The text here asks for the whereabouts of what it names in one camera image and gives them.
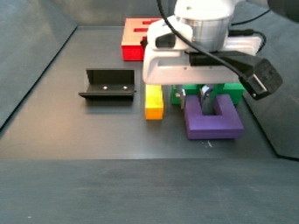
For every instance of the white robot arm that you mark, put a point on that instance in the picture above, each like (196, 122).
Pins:
(199, 10)

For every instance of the purple U-shaped block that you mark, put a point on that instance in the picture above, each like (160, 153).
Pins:
(219, 126)

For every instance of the green stepped block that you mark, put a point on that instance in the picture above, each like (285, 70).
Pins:
(233, 89)

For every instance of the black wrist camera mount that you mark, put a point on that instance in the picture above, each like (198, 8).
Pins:
(257, 74)

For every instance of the red board with cutouts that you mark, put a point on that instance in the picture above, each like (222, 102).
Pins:
(134, 35)

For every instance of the black angled fixture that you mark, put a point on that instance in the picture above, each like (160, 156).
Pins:
(110, 84)

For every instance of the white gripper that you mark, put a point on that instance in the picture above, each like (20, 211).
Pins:
(167, 65)

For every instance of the yellow long bar block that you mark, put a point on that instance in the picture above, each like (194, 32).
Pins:
(154, 102)

